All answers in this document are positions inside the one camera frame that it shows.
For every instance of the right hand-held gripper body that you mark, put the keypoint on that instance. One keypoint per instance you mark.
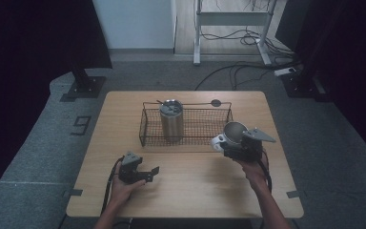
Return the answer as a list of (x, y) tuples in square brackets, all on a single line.
[(249, 148)]

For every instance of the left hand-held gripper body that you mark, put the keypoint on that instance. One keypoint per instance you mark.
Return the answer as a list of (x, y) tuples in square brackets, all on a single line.
[(128, 170)]

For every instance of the white mug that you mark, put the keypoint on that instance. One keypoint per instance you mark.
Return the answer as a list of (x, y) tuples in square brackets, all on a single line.
[(230, 133)]

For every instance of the steel tumbler with lid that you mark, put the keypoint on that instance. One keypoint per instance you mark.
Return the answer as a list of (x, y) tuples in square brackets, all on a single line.
[(171, 122)]

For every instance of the person's left hand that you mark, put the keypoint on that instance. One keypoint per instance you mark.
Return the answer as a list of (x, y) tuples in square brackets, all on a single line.
[(124, 191)]

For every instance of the person's right hand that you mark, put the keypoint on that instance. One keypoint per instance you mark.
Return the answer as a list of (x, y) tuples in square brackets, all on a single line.
[(254, 173)]

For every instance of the black round table mark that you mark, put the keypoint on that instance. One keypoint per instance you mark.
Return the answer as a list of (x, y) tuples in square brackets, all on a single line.
[(216, 102)]

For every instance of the grey tape piece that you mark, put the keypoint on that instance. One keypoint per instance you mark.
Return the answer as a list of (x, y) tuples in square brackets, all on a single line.
[(293, 194), (73, 192)]

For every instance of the dark straw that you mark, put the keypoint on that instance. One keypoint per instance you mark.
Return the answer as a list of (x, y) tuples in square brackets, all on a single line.
[(164, 104)]

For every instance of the black stand base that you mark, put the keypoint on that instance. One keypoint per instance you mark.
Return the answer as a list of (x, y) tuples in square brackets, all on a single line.
[(301, 86), (87, 87)]

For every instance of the white power strip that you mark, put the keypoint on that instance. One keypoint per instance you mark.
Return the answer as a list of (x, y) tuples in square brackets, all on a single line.
[(284, 71)]

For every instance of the grey floor mat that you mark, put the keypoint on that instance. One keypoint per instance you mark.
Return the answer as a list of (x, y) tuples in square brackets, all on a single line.
[(44, 152)]

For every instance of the dark curtain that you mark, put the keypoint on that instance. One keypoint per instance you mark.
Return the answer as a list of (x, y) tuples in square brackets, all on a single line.
[(346, 47), (28, 63)]

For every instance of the white metal desk frame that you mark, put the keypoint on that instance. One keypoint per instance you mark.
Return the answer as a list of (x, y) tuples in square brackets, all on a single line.
[(232, 19)]

